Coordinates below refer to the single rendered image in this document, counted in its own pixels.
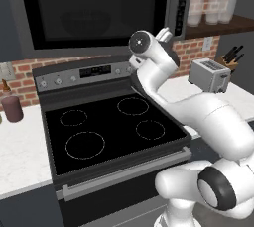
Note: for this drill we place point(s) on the white wall outlet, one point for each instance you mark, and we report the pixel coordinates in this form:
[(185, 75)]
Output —
[(207, 43)]

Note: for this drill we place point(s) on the brown-capped bottle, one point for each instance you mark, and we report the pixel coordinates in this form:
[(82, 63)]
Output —
[(5, 86)]

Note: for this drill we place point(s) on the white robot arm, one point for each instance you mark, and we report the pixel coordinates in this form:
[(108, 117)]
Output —
[(215, 122)]

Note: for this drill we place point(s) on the dark grey microwave oven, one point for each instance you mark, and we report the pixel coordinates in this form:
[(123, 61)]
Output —
[(99, 52)]

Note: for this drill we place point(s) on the dark wooden shelf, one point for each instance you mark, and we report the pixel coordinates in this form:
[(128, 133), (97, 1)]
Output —
[(218, 27)]

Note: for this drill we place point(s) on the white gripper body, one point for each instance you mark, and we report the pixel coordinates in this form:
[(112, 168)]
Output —
[(163, 35)]

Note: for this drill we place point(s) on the maroon jar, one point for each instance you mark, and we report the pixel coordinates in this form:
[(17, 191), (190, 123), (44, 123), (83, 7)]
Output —
[(12, 108)]

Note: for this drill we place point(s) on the black and steel range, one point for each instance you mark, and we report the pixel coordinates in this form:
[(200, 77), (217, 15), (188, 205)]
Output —
[(109, 128)]

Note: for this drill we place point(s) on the wooden knife block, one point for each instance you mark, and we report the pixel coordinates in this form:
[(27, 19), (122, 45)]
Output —
[(231, 59)]

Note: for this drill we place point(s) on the silver range knob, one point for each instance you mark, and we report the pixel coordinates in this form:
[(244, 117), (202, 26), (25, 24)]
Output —
[(58, 81), (73, 78), (42, 84), (128, 69), (117, 71)]

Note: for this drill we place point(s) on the dark bowl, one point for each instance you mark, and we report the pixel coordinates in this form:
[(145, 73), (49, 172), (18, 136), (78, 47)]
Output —
[(86, 23)]

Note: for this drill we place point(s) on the dark grey wall cupboard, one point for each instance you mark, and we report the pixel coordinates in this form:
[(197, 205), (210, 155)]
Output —
[(13, 16)]

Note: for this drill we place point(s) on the dark grey base cupboard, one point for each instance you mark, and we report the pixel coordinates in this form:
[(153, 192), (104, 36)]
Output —
[(29, 207)]

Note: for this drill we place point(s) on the grey wall outlet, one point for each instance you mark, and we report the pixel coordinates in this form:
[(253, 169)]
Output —
[(6, 72)]

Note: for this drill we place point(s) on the silver toaster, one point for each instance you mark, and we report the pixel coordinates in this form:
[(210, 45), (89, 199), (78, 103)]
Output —
[(209, 75)]

